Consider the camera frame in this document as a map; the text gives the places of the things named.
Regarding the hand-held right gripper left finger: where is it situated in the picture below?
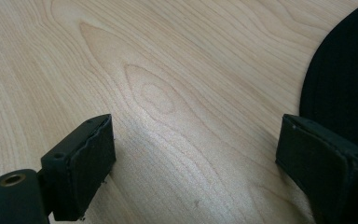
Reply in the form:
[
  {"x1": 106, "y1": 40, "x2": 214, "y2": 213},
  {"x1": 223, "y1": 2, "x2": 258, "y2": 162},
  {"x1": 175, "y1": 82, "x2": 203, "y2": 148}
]
[{"x1": 40, "y1": 113, "x2": 117, "y2": 222}]

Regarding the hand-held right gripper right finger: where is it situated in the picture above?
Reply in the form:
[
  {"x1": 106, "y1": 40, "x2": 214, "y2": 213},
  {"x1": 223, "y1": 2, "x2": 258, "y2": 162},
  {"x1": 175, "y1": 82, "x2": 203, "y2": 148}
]
[{"x1": 275, "y1": 113, "x2": 358, "y2": 224}]

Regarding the black cloth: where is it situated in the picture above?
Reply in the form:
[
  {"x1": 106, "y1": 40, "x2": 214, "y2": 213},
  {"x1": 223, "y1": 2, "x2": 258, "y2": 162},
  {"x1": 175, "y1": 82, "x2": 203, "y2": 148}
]
[{"x1": 298, "y1": 0, "x2": 358, "y2": 157}]

